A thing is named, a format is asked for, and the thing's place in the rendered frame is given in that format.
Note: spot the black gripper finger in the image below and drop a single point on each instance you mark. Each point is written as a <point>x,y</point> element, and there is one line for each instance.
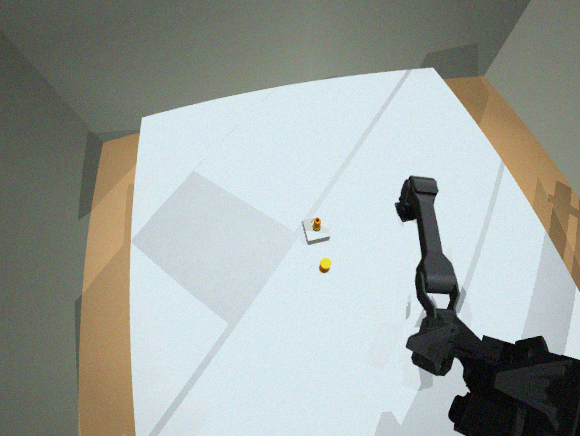
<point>430,344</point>
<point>529,381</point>

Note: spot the white square block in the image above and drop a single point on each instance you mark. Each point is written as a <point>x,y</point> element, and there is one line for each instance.
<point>313,236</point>

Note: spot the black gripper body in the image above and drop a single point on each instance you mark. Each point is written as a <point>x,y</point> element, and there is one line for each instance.
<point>488,356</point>

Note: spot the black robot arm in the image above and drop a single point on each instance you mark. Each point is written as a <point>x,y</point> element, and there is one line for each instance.
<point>476,413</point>

